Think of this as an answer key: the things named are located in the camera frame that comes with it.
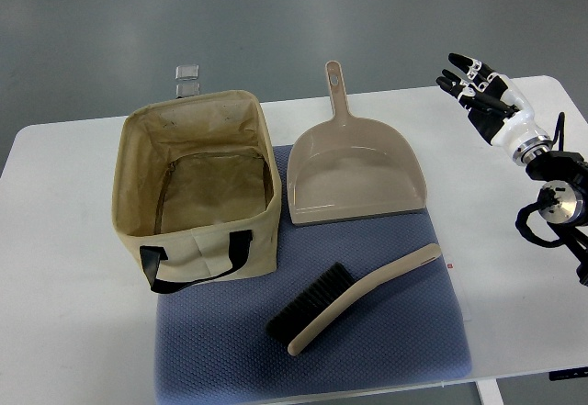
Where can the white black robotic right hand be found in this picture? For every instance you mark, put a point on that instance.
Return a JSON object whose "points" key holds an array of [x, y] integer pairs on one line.
{"points": [[496, 107]]}

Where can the pink hand broom black bristles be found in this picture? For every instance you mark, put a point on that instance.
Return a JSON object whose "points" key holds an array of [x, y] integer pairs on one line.
{"points": [[332, 293]]}

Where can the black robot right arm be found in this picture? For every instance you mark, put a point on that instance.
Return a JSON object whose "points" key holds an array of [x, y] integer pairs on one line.
{"points": [[562, 200]]}

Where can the pink plastic dustpan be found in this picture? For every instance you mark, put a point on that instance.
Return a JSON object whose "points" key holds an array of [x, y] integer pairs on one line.
{"points": [[351, 168]]}

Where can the black table control panel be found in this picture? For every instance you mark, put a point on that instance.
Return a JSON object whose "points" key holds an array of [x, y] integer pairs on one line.
{"points": [[568, 374]]}

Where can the white table leg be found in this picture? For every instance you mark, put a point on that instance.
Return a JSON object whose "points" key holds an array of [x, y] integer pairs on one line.
{"points": [[489, 392]]}

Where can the lower metal floor plate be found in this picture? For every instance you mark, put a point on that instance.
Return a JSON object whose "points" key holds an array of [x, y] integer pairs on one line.
{"points": [[187, 89]]}

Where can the blue textured mat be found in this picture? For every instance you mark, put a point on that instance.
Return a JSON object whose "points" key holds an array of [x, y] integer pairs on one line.
{"points": [[211, 344]]}

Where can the yellow fabric bag black handle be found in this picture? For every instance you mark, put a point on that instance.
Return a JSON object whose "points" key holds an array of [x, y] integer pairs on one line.
{"points": [[197, 194]]}

